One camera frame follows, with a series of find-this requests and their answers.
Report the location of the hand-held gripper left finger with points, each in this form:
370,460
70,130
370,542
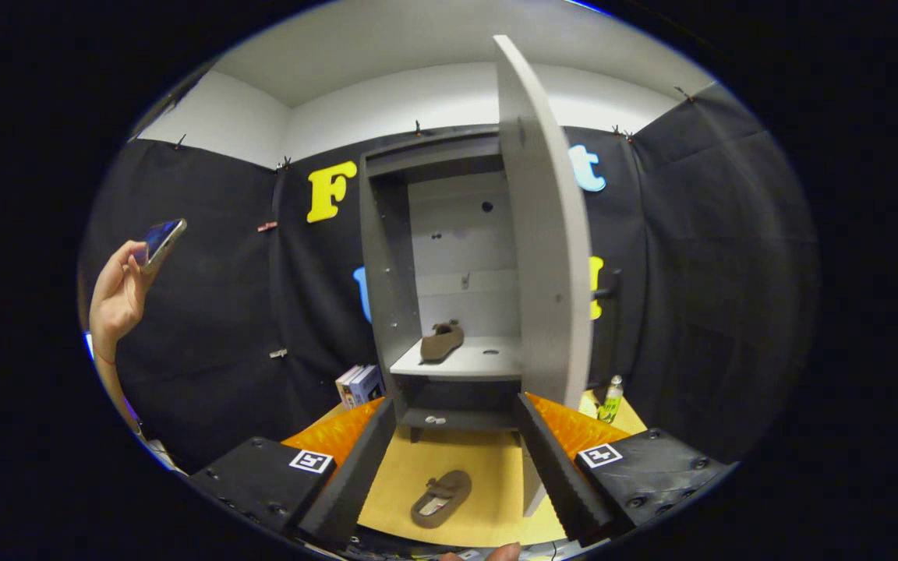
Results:
363,467

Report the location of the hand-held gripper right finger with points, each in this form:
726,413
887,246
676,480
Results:
554,467

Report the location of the brown fuzzy slipper shoe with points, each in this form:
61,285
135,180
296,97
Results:
455,485
441,343

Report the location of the dark grey shoe cabinet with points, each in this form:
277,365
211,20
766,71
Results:
387,249

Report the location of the smartphone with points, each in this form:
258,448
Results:
162,238

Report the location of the green drink bottle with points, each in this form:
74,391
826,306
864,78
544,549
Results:
611,401

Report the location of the black backdrop cloth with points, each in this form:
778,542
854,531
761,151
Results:
207,312

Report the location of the red clothespin clip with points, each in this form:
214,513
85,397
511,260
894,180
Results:
266,226

